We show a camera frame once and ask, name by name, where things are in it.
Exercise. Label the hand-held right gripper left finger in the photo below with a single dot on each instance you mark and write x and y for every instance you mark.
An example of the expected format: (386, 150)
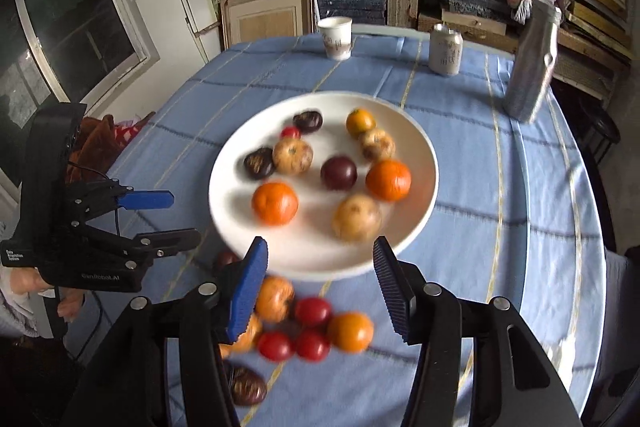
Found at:
(247, 292)

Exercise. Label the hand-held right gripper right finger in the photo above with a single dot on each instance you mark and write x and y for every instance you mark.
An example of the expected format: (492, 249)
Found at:
(395, 297)

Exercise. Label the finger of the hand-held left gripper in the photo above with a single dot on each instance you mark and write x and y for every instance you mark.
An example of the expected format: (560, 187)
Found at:
(150, 200)
(170, 242)

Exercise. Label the speckled yellow passion fruit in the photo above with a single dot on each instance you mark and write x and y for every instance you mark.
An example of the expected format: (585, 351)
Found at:
(251, 334)
(277, 299)
(292, 155)

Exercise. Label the dark red plum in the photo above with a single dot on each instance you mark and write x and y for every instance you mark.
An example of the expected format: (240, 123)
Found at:
(338, 173)
(225, 259)

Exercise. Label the small orange tangerine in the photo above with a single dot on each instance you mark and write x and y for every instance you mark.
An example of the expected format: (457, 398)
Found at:
(351, 332)

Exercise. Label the red tomato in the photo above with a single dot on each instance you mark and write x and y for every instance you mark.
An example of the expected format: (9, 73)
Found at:
(274, 345)
(313, 311)
(312, 344)
(290, 133)

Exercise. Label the white plate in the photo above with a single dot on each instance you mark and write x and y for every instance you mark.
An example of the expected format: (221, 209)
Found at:
(310, 247)

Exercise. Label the large tan passion fruit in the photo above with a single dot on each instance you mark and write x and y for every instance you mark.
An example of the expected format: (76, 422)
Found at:
(357, 217)

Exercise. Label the large orange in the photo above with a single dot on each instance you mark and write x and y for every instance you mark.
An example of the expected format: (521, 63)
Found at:
(388, 179)
(274, 203)

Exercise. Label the dark brown water chestnut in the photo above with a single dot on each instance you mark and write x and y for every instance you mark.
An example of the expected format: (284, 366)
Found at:
(247, 386)
(258, 163)
(307, 121)

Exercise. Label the small speckled passion fruit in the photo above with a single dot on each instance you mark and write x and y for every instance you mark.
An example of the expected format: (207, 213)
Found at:
(377, 143)

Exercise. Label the small yellow-orange tangerine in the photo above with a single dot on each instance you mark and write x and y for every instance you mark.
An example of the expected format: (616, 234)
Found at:
(360, 122)

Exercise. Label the person's left forearm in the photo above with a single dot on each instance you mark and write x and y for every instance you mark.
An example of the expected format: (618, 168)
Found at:
(15, 312)

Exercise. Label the person's left hand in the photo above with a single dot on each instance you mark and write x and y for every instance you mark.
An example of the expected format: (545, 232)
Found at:
(25, 281)

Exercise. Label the red striped cloth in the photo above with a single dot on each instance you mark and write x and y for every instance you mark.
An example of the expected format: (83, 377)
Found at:
(127, 132)

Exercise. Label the blue plaid tablecloth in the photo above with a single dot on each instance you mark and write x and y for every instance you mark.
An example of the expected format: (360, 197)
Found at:
(500, 207)

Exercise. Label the white framed window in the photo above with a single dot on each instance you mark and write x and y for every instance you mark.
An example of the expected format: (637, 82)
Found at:
(75, 17)

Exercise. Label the white paper cup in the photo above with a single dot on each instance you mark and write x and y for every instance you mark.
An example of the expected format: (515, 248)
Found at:
(335, 39)

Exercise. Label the white drink can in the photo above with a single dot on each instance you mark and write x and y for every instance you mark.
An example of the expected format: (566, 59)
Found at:
(445, 52)

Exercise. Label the silver metal bottle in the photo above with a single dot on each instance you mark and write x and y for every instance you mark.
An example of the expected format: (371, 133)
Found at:
(530, 67)

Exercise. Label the black stool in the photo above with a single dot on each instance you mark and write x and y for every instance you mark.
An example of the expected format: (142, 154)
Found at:
(602, 127)

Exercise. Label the light wooden picture frame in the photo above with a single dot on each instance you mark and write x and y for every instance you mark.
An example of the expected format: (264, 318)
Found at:
(270, 19)

